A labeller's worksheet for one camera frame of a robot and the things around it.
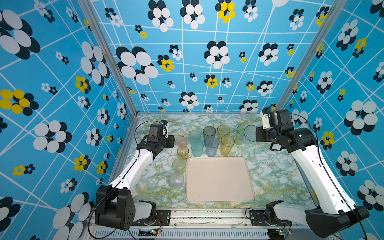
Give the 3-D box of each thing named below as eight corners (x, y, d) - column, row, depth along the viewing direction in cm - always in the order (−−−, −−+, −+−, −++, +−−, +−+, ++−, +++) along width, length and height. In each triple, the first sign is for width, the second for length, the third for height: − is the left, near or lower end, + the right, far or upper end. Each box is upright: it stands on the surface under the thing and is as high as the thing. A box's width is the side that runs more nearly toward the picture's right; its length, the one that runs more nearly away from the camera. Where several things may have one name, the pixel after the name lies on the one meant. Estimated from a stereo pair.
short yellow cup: (176, 156, 97) (175, 152, 92) (180, 149, 100) (179, 144, 96) (187, 160, 95) (186, 155, 90) (190, 152, 99) (190, 147, 94)
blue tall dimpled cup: (208, 157, 96) (209, 148, 87) (204, 146, 102) (205, 136, 92) (218, 155, 97) (220, 145, 88) (214, 144, 103) (216, 134, 94)
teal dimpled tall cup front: (191, 157, 97) (190, 149, 89) (191, 147, 101) (190, 139, 93) (203, 157, 97) (203, 149, 89) (203, 147, 101) (203, 139, 93)
